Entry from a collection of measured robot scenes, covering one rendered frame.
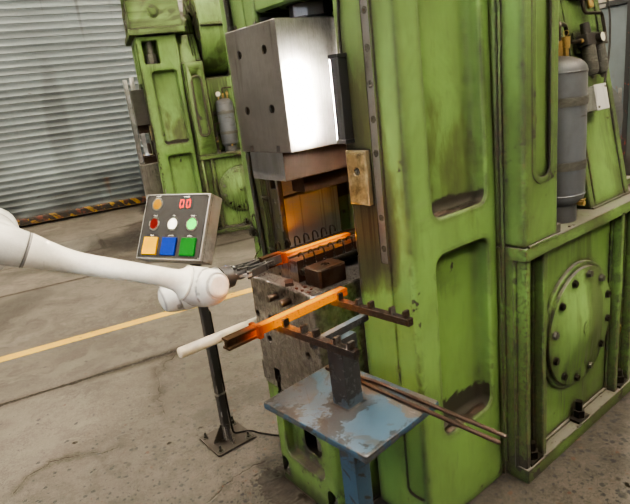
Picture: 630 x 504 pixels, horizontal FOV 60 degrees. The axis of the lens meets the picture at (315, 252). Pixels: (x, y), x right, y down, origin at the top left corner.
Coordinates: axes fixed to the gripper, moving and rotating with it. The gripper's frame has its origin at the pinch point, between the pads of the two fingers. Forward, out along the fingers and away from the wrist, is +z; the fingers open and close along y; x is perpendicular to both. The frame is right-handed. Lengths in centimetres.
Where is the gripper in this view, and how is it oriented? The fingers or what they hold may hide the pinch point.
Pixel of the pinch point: (271, 260)
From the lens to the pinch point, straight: 191.4
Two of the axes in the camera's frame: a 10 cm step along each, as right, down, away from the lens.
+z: 7.7, -2.9, 5.6
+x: -1.3, -9.4, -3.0
